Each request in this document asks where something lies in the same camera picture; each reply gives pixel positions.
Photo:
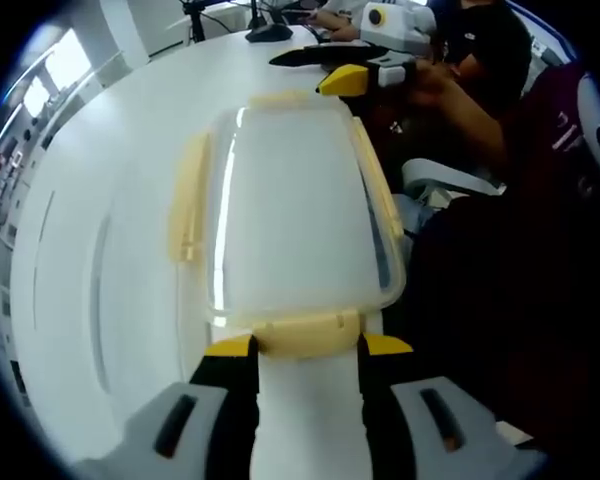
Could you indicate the yellow short lid latch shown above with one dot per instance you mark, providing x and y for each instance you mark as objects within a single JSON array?
[
  {"x": 305, "y": 340},
  {"x": 280, "y": 98}
]

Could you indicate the person's right hand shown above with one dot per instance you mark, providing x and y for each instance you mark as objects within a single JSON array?
[{"x": 432, "y": 85}]

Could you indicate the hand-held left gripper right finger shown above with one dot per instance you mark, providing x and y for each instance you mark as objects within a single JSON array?
[{"x": 480, "y": 450}]

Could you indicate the person in dark clothes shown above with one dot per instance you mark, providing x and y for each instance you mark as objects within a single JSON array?
[{"x": 545, "y": 150}]

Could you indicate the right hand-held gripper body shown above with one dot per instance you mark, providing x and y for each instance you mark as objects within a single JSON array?
[{"x": 405, "y": 27}]

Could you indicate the light grey office chair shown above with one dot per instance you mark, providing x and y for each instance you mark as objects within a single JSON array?
[{"x": 450, "y": 180}]

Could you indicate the clear storage box lid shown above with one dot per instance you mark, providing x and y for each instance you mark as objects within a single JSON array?
[{"x": 300, "y": 210}]

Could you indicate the yellow long lid latch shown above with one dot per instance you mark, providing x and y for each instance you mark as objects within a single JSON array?
[
  {"x": 187, "y": 200},
  {"x": 380, "y": 185}
]

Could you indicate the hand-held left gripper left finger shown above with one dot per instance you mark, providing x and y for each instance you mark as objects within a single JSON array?
[{"x": 130, "y": 450}]

